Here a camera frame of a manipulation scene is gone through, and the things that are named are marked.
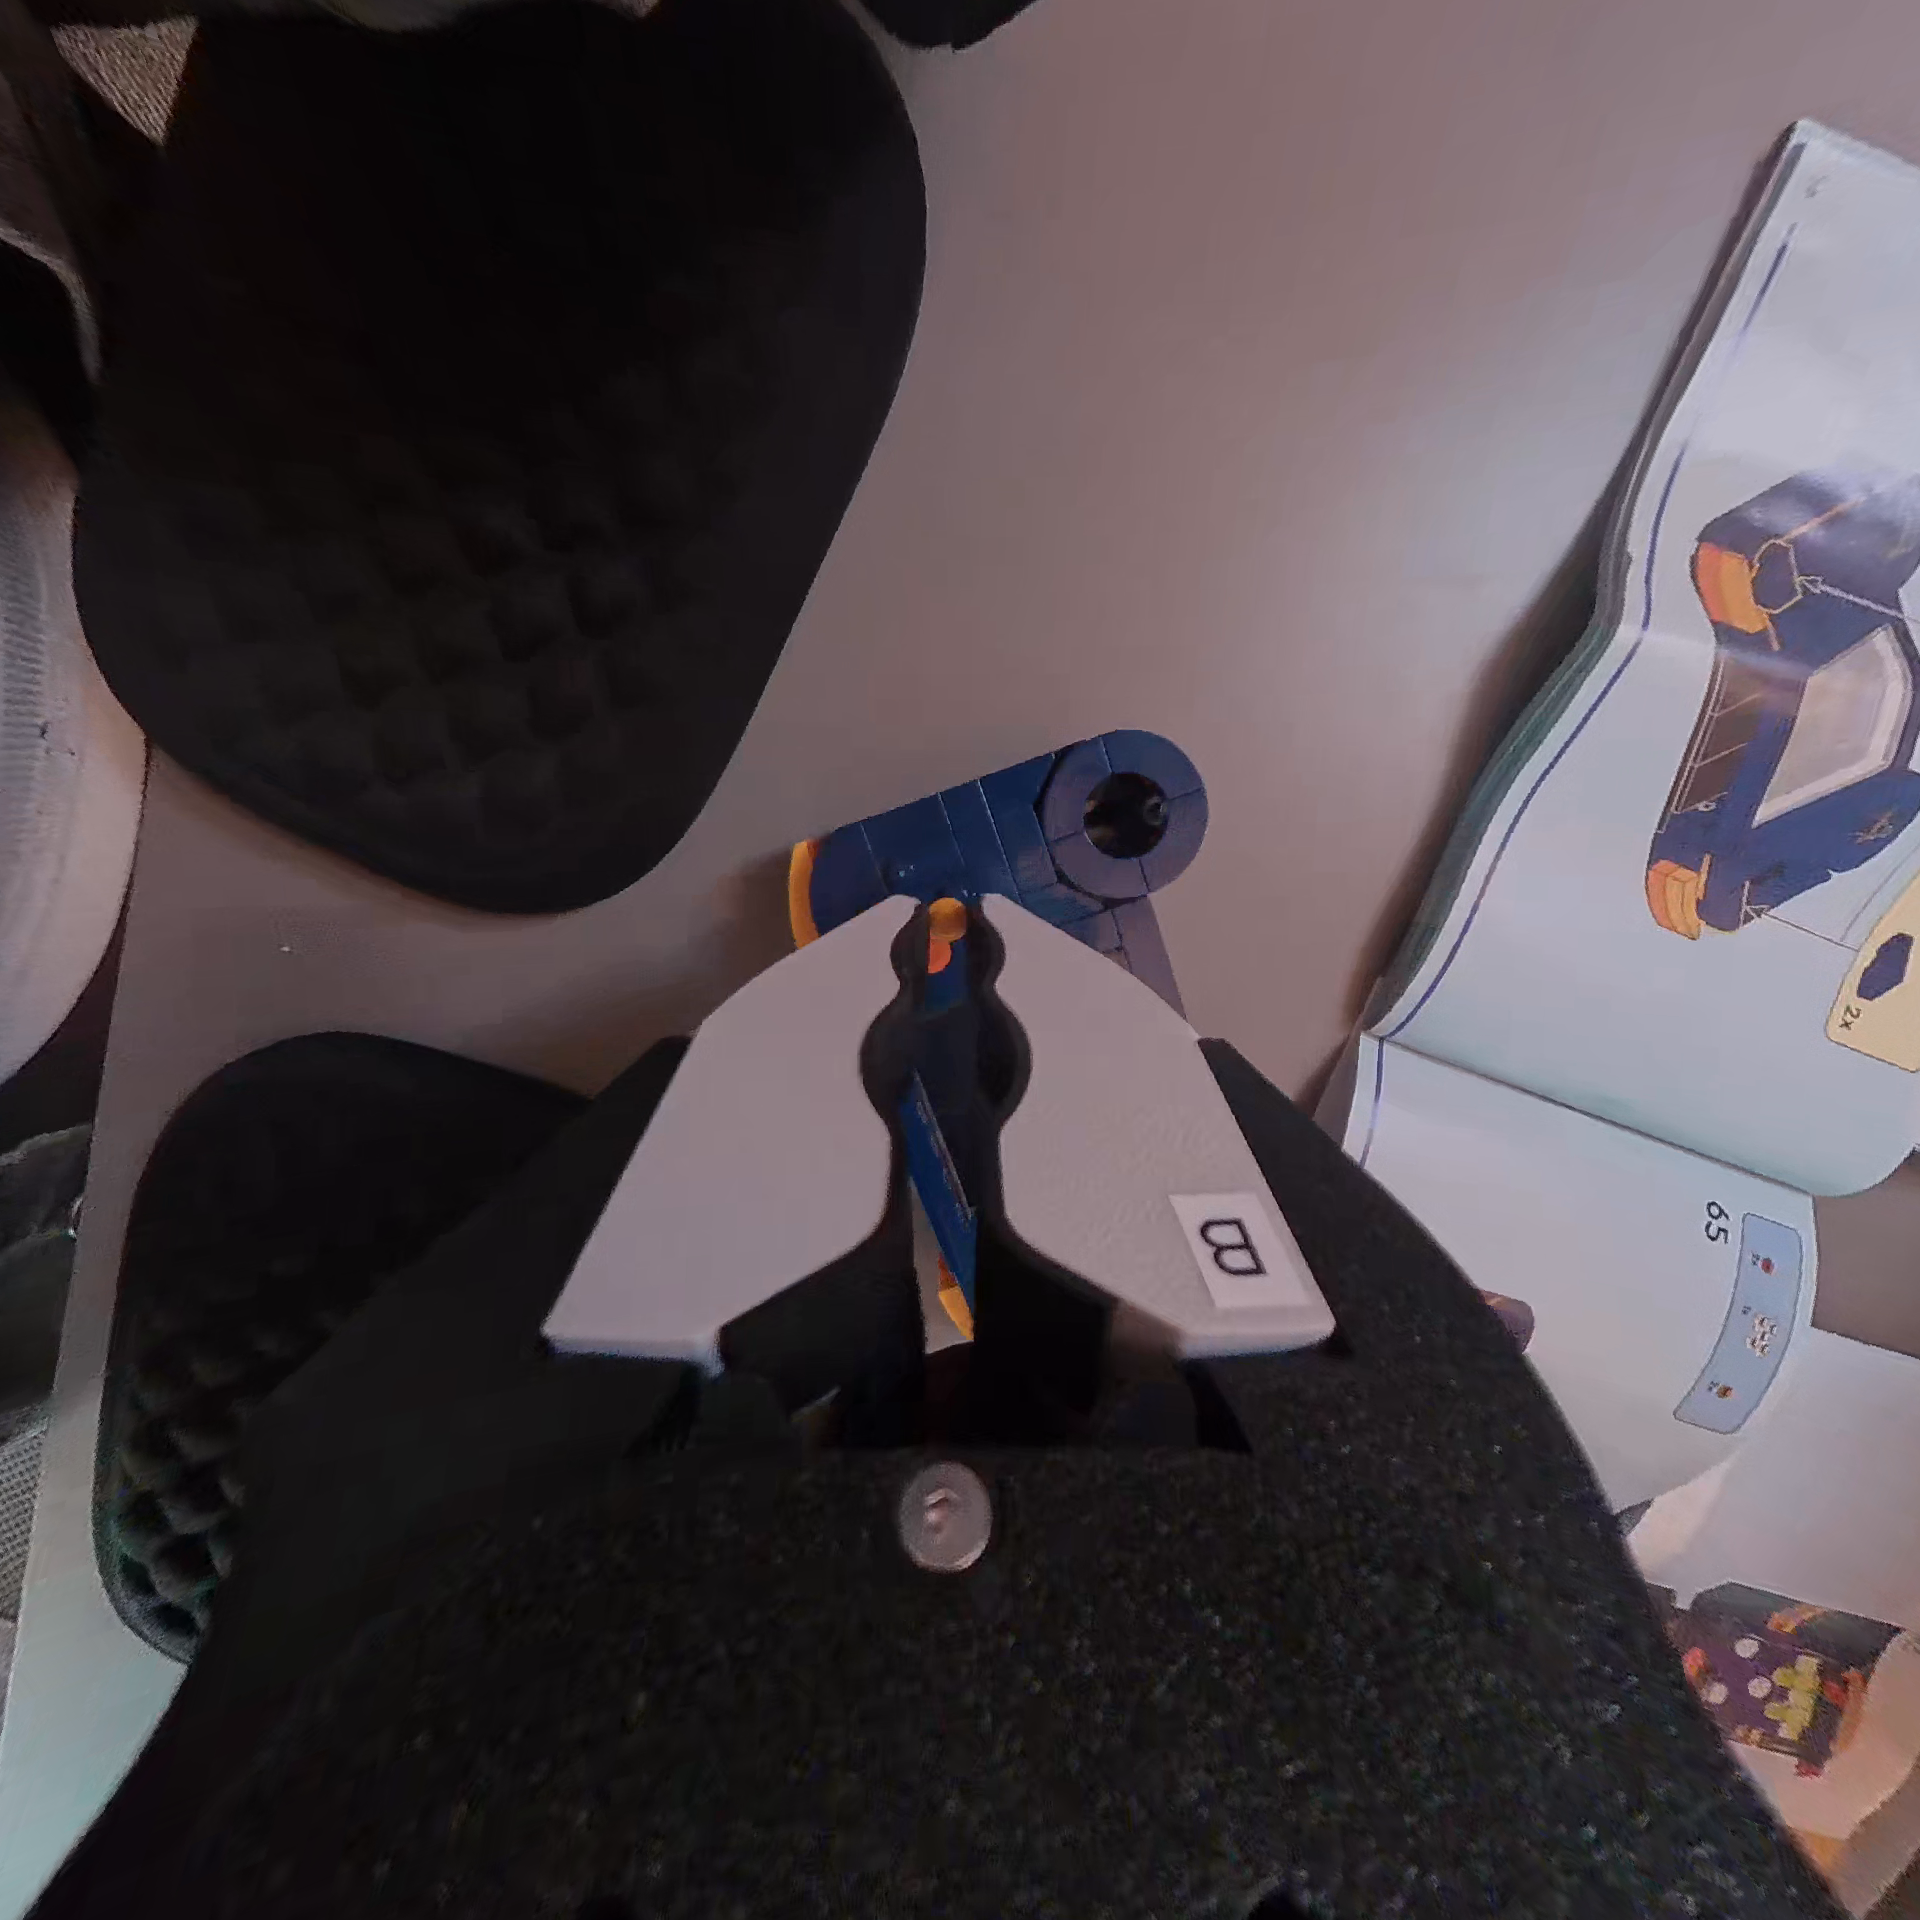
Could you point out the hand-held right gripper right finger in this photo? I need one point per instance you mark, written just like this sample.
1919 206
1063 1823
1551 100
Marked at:
1123 1156

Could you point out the black quilted slipper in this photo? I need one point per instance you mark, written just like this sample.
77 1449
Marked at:
300 1200
481 449

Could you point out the blue toy brick car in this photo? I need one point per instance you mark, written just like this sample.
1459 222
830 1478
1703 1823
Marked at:
976 840

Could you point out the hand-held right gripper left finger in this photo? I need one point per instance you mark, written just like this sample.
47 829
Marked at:
749 1183

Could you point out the open instruction booklet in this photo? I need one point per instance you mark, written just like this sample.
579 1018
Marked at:
1576 962

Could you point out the booklet with purple cover picture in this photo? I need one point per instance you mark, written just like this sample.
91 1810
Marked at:
1783 1665

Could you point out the dark grey denim cloth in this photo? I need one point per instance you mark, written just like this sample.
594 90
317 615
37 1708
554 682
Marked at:
43 302

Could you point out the person's pale trouser leg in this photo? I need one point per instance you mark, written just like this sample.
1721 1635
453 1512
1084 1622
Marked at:
61 780

